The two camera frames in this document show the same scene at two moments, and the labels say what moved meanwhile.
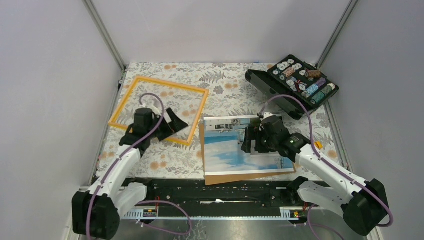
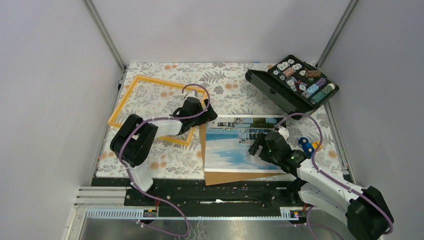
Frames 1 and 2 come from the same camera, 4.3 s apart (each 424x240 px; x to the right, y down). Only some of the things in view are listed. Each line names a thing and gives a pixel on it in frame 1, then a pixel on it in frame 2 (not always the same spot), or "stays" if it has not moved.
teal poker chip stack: [330, 87] stays
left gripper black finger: [167, 129] -> [210, 114]
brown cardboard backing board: [215, 179] stays
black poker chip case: [293, 77] stays
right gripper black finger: [250, 134] -> [259, 141]
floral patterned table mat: [191, 91] stays
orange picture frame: [190, 88] stays
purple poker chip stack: [321, 81] stays
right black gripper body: [265, 144] -> [267, 155]
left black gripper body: [155, 133] -> [196, 120]
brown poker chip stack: [313, 73] stays
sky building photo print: [224, 138] stays
